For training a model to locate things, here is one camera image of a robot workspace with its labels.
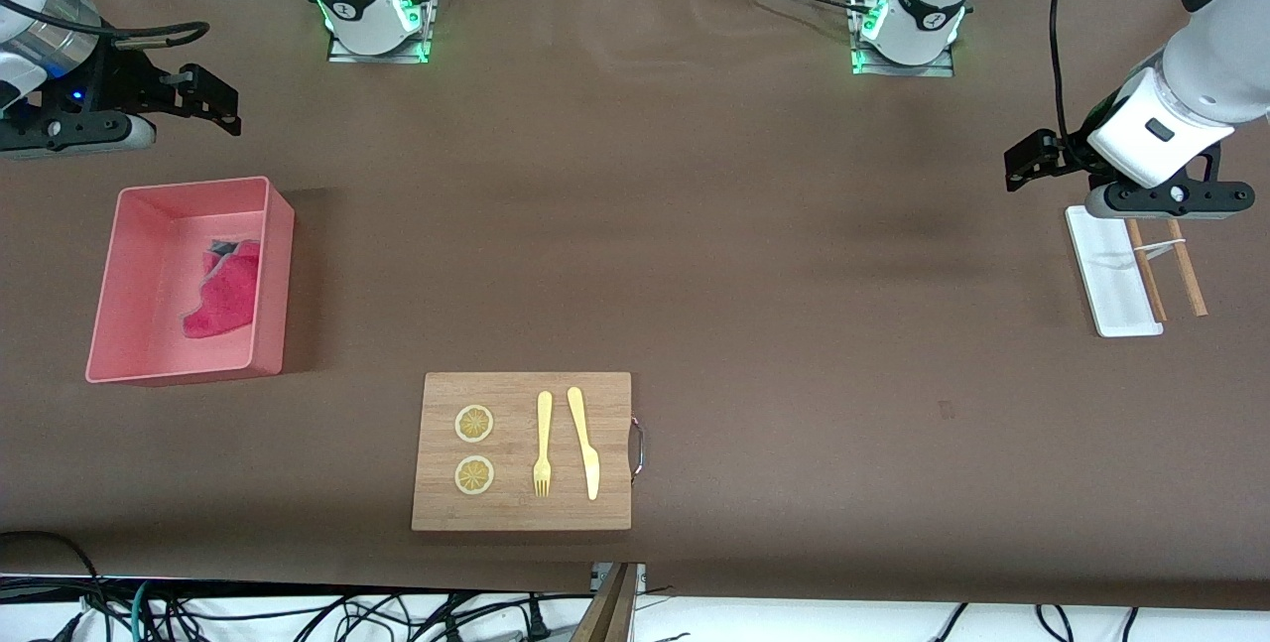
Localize pink microfibre cloth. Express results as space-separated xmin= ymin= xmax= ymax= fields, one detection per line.
xmin=183 ymin=239 xmax=262 ymax=339

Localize white rectangular tray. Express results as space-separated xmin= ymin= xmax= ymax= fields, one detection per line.
xmin=1066 ymin=205 xmax=1164 ymax=337

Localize pink plastic bin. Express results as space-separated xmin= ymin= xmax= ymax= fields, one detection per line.
xmin=85 ymin=176 xmax=296 ymax=386

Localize wooden cutting board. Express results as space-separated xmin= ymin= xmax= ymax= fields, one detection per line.
xmin=411 ymin=371 xmax=633 ymax=532

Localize yellow plastic fork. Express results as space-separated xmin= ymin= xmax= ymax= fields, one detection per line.
xmin=533 ymin=391 xmax=554 ymax=498

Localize yellow plastic knife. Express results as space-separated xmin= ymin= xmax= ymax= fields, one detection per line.
xmin=567 ymin=386 xmax=601 ymax=501

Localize wooden beam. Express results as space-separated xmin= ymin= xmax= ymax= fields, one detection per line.
xmin=571 ymin=563 xmax=638 ymax=642

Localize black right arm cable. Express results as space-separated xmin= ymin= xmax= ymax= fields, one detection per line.
xmin=0 ymin=0 xmax=211 ymax=50

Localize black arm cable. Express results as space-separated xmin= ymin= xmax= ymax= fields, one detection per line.
xmin=1050 ymin=0 xmax=1092 ymax=147
xmin=0 ymin=0 xmax=211 ymax=50

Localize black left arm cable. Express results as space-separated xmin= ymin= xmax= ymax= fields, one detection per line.
xmin=1050 ymin=0 xmax=1092 ymax=147

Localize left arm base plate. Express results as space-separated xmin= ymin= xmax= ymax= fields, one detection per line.
xmin=851 ymin=0 xmax=955 ymax=77

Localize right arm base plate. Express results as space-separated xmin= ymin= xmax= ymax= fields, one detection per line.
xmin=327 ymin=0 xmax=435 ymax=64

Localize black looped floor cable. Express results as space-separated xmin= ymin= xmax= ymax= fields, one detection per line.
xmin=0 ymin=531 xmax=105 ymax=642

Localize small metal bracket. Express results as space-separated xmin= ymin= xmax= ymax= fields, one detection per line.
xmin=591 ymin=563 xmax=647 ymax=595

